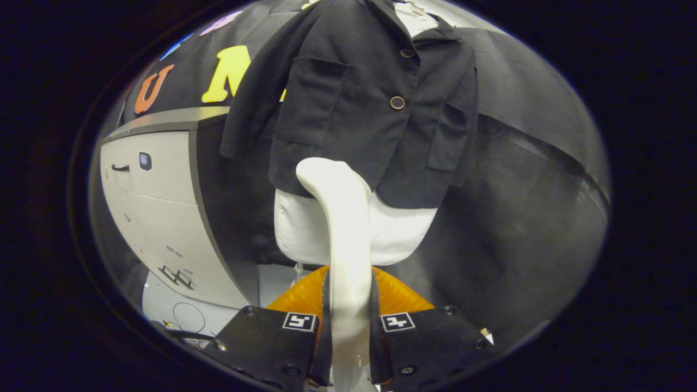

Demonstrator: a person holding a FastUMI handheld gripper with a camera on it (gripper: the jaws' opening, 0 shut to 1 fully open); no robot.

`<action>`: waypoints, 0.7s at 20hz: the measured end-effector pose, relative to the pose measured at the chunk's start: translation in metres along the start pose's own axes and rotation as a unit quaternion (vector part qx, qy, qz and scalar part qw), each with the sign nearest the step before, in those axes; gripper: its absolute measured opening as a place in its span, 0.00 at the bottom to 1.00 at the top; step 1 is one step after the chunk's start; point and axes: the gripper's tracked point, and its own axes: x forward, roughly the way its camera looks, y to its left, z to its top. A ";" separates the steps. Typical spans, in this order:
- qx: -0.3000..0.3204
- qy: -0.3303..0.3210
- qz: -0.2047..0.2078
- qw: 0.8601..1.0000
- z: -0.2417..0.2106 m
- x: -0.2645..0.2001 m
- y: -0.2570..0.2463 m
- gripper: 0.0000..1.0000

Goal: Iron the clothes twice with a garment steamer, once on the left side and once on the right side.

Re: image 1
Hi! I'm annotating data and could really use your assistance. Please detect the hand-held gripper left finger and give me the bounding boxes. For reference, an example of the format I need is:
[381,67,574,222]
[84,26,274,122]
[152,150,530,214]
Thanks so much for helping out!
[200,266,333,390]

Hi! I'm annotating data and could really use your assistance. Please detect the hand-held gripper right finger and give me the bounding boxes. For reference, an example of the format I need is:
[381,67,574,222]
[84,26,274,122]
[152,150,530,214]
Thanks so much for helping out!
[370,267,496,390]

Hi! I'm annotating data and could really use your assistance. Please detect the black jacket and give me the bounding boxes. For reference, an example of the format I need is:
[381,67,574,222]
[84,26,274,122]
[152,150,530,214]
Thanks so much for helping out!
[219,0,480,210]

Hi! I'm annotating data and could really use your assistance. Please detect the white mannequin torso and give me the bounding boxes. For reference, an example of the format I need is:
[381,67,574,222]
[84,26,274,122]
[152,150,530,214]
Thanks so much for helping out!
[274,0,439,267]

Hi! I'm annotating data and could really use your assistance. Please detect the black backdrop cloth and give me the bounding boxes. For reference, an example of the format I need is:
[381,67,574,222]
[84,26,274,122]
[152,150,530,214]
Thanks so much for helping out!
[117,0,610,349]

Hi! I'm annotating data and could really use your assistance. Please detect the grey and beige cabinet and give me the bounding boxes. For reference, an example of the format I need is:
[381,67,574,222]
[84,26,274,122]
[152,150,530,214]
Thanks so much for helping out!
[100,106,259,310]

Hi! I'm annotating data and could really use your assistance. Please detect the black floor cable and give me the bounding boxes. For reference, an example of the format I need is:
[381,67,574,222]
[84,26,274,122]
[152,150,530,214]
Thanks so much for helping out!
[155,320,218,344]

